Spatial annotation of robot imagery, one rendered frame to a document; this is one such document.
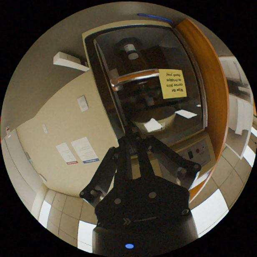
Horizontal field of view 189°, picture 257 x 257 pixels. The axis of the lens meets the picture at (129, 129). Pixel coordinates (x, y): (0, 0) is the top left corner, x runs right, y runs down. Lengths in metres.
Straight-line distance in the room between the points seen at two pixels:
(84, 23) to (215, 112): 0.53
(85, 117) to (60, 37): 0.63
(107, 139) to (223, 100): 0.78
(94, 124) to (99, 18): 0.70
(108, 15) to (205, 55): 0.33
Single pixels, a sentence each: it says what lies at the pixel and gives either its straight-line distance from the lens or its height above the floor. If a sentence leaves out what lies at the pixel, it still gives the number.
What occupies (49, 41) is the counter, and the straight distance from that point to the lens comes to 0.35.
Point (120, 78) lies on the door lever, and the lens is 0.15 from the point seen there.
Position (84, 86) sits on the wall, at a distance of 0.72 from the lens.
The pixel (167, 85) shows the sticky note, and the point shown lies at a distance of 0.23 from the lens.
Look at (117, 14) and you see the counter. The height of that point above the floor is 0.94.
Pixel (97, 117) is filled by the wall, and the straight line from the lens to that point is 0.70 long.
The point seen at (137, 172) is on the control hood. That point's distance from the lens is 0.26.
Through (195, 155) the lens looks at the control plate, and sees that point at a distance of 0.31.
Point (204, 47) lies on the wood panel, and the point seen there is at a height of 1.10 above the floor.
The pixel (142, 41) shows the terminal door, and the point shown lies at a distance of 0.26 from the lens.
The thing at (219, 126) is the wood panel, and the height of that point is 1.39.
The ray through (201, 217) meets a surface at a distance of 1.53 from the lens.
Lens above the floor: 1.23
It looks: 21 degrees up
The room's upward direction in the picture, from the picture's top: 161 degrees clockwise
